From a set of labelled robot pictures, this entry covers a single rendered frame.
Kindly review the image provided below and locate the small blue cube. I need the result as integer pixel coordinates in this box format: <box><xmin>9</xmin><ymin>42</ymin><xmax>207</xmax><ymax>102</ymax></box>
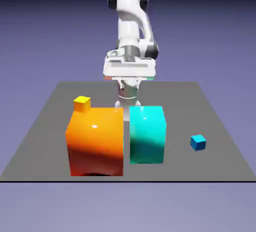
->
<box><xmin>190</xmin><ymin>134</ymin><xmax>207</xmax><ymax>151</ymax></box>

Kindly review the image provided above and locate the large orange box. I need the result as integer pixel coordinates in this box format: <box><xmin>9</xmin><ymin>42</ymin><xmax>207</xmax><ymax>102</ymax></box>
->
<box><xmin>65</xmin><ymin>106</ymin><xmax>124</xmax><ymax>177</ymax></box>

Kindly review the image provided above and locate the large cyan box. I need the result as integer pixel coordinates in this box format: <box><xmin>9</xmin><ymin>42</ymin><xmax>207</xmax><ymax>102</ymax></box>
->
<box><xmin>129</xmin><ymin>105</ymin><xmax>167</xmax><ymax>165</ymax></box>

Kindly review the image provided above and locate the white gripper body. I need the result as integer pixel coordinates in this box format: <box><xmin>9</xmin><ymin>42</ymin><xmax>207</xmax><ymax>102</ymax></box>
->
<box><xmin>102</xmin><ymin>56</ymin><xmax>157</xmax><ymax>81</ymax></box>

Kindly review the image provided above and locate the small yellow cube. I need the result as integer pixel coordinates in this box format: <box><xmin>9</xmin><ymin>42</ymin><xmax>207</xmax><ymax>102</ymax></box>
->
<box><xmin>73</xmin><ymin>95</ymin><xmax>92</xmax><ymax>113</ymax></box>

